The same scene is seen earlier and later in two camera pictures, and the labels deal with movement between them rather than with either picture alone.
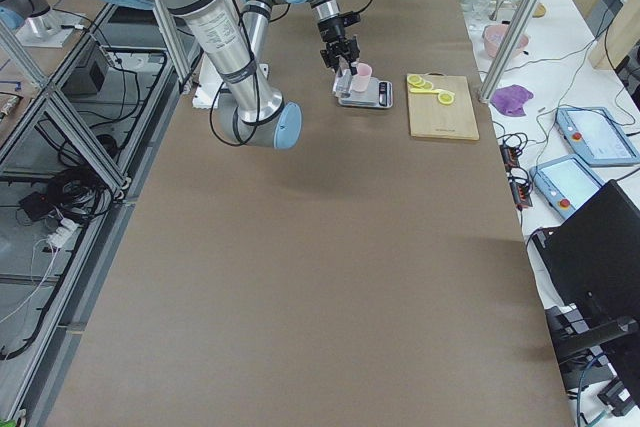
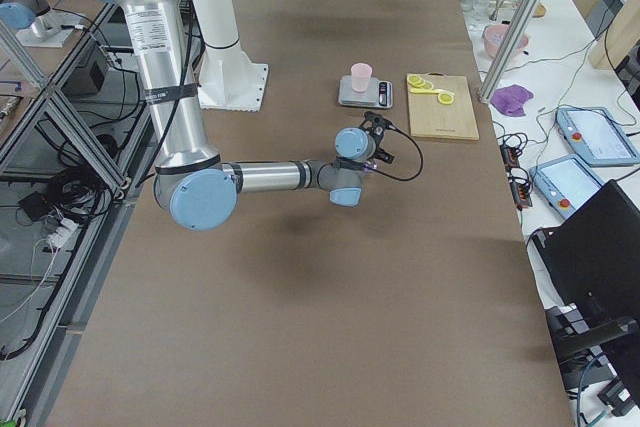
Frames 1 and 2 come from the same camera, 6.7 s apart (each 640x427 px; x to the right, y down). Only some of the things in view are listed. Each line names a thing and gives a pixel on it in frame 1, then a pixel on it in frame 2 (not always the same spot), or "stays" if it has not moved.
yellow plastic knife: [424, 91] stays
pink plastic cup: [361, 80] stays
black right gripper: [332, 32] -> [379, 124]
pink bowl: [494, 35] stays
